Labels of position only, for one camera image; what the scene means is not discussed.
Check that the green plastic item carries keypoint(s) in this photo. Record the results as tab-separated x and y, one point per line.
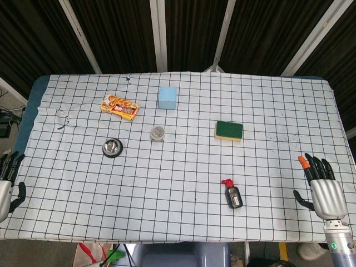
115	256

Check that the dark brown curtain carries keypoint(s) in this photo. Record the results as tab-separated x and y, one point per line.
194	30

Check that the white shoe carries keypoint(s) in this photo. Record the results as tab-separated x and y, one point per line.
311	251

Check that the black ink bottle red cap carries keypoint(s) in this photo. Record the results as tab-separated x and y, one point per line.
234	197

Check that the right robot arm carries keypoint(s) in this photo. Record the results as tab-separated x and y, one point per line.
340	244

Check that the blue table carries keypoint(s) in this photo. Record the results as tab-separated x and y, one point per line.
26	116

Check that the orange yellow snack box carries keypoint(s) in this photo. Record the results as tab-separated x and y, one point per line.
120	107

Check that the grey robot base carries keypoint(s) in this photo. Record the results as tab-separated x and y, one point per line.
180	256

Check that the green yellow scrub sponge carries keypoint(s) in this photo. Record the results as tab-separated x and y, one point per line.
228	131

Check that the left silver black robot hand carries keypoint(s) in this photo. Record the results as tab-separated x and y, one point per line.
5	196

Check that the clear jar of paper clips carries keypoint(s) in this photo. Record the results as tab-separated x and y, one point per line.
158	133

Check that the light blue foam cube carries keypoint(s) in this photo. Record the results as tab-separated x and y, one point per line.
167	97

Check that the white black grid tablecloth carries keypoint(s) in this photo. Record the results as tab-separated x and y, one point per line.
178	172

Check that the white frame rail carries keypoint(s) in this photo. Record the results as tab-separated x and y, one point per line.
12	90

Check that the white frame post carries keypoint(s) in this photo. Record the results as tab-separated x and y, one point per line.
222	39
80	37
158	36
314	39

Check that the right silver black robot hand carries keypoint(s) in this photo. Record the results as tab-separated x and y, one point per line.
328	198

